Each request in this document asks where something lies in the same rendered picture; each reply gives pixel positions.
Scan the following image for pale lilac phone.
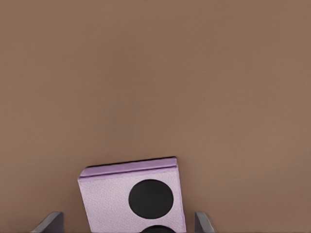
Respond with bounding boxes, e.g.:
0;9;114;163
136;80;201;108
77;156;187;233

